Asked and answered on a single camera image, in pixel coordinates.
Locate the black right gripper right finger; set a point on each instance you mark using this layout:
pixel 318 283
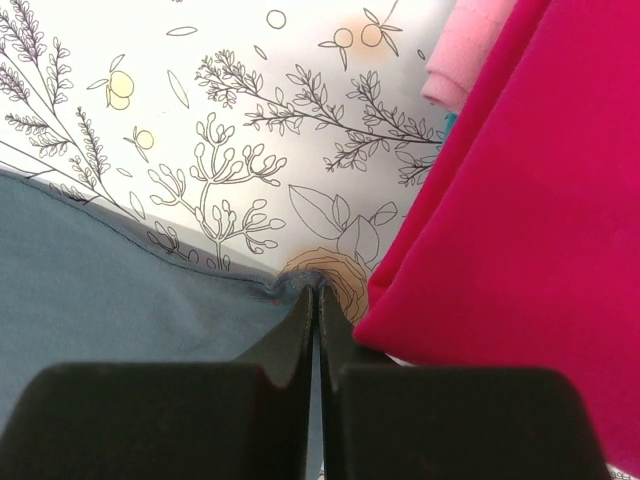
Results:
pixel 382 420

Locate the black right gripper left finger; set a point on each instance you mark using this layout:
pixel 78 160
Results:
pixel 244 419

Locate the blue grey t shirt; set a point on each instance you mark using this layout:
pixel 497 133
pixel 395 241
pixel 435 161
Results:
pixel 76 289

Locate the red folded t shirt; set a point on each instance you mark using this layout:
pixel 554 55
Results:
pixel 522 246

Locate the teal folded t shirt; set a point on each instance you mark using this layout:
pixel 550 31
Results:
pixel 451 119

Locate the pink folded t shirt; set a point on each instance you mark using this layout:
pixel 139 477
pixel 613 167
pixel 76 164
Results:
pixel 469 34

